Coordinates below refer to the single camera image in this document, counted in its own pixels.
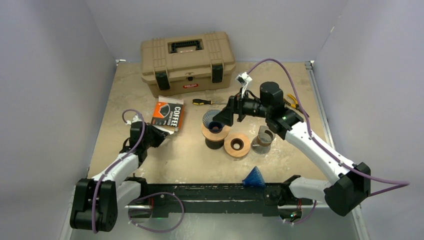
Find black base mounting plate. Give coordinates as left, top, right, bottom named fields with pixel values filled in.
left=126, top=177, right=313, bottom=218

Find aluminium frame rail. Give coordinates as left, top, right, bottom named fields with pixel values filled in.
left=304, top=60, right=370, bottom=240

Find tan plastic toolbox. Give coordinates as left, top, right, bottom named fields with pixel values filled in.
left=140, top=31, right=237, bottom=97

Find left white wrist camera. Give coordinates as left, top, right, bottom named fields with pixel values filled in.
left=125, top=114, right=142, bottom=126

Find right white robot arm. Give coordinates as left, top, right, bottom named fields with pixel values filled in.
left=213, top=81, right=371, bottom=217

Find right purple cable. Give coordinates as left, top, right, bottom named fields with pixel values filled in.
left=246, top=58, right=411, bottom=198

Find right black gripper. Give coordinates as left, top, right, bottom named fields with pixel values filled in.
left=213, top=87, right=271, bottom=126

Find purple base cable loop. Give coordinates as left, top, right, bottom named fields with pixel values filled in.
left=127, top=192, right=185, bottom=234

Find wooden dripper ring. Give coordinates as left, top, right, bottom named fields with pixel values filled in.
left=201, top=122, right=231, bottom=143
left=223, top=132, right=251, bottom=158

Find black yellow screwdriver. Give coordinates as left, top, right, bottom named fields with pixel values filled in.
left=192, top=98, right=226, bottom=106

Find yellow black pliers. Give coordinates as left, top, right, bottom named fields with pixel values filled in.
left=283, top=94, right=310, bottom=118

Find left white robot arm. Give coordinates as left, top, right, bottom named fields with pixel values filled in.
left=69, top=121, right=169, bottom=233

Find blue plastic dripper cone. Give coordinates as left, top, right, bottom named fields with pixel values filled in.
left=202, top=109, right=224, bottom=134

